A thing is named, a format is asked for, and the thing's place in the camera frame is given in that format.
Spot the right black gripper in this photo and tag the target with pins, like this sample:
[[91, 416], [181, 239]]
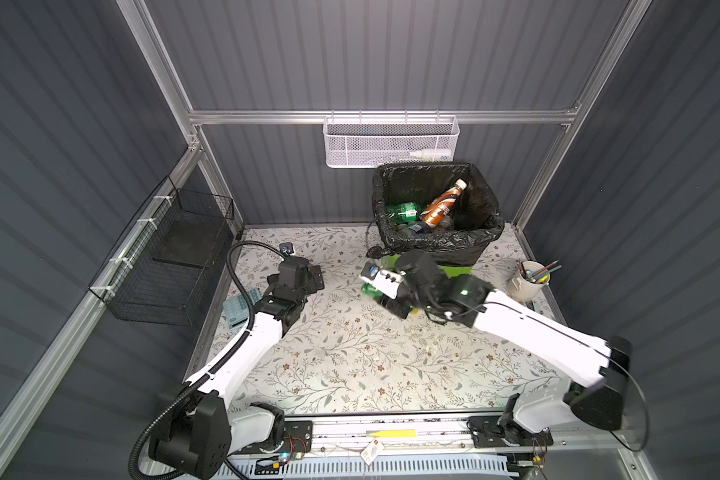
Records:
[[393, 308]]

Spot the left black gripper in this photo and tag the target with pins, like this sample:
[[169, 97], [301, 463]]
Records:
[[313, 280]]

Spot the brown tea bottle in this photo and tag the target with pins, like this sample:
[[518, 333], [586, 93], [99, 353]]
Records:
[[439, 208]]

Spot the green bottle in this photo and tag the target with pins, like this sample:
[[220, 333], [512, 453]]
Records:
[[403, 213], [372, 292]]

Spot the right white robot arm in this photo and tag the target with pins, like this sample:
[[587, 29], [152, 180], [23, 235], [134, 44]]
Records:
[[595, 372]]

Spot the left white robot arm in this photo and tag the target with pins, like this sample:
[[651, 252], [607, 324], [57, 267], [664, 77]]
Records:
[[197, 430]]

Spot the green bin with black liner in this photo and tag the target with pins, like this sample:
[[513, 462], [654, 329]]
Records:
[[460, 239]]

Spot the white pen cup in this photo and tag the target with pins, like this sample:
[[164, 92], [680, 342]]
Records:
[[529, 279]]

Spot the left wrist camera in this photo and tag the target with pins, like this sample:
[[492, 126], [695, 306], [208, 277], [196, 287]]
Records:
[[286, 249]]

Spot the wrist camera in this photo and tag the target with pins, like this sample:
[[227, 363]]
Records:
[[286, 249], [385, 281]]

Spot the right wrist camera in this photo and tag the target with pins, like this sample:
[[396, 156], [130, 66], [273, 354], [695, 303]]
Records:
[[385, 281]]

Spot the black wire wall basket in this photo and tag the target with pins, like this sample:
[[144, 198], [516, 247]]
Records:
[[165, 273]]

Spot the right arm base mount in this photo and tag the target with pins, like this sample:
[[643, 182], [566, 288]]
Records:
[[486, 431]]

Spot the white wire wall basket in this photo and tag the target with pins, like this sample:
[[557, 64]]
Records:
[[366, 143]]

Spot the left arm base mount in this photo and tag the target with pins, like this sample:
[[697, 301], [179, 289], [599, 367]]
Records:
[[292, 436]]

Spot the white tag on rail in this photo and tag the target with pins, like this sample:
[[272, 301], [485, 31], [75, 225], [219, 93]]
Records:
[[372, 451]]

